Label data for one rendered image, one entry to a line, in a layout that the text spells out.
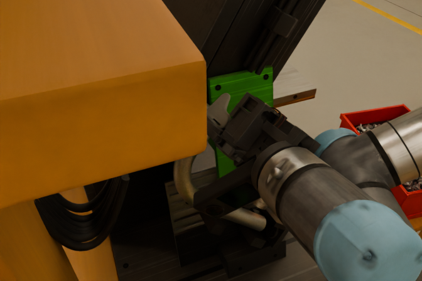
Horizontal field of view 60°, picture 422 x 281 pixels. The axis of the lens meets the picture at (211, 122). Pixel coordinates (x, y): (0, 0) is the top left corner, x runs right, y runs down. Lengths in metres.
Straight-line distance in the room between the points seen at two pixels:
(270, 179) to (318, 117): 2.25
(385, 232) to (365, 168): 0.17
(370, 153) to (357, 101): 2.40
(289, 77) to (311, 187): 0.55
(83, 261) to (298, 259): 0.45
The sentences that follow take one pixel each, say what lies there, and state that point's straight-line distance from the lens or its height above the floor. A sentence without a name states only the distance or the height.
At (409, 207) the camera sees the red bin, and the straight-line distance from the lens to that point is 1.04.
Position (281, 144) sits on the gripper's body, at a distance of 0.40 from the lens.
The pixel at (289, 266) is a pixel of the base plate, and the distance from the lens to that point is 0.80.
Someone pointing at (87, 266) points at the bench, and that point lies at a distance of 0.85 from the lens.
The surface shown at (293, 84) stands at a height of 1.13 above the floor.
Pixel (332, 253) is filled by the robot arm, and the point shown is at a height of 1.33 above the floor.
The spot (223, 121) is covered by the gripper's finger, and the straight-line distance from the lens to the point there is 0.50.
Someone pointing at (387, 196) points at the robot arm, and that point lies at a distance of 0.45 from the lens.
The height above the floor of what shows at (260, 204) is 1.05.
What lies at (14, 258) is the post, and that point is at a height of 1.34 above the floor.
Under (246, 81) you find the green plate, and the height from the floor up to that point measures 1.26.
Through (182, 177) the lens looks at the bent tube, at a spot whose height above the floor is 1.15.
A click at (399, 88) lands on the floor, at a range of 3.15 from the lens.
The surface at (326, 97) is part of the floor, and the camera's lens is 2.83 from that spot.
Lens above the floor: 1.59
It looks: 40 degrees down
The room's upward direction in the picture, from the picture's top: straight up
